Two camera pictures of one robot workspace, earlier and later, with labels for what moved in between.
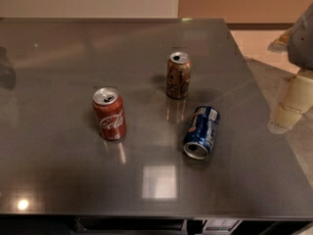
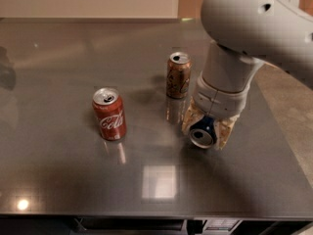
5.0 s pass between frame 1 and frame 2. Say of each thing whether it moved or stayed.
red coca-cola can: stayed
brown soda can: stayed
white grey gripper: moved
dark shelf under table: stayed
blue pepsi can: moved
